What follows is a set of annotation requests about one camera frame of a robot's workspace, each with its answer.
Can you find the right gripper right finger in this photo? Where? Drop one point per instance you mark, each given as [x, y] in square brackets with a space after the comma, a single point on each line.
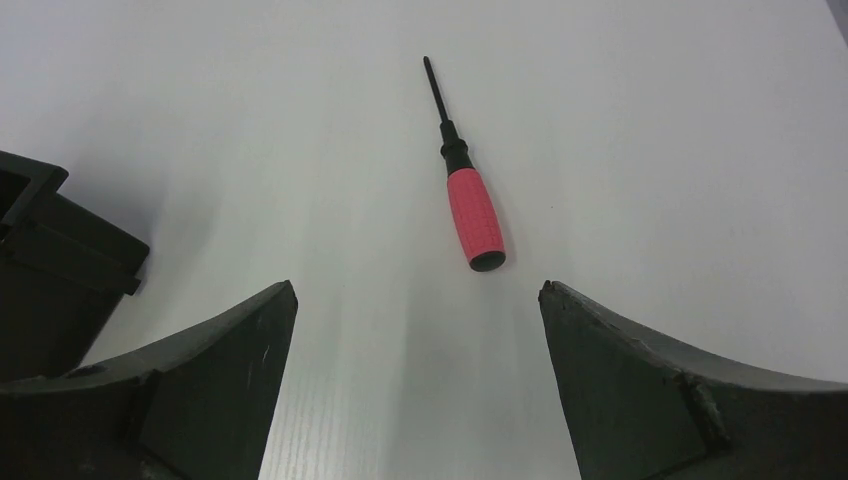
[643, 405]

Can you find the red handled screwdriver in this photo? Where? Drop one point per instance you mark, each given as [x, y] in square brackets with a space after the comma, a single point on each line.
[474, 215]

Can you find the black plastic bin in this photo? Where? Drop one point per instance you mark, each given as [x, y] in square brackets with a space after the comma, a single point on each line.
[64, 270]

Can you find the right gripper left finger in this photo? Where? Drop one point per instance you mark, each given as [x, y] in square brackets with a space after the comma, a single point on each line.
[197, 404]

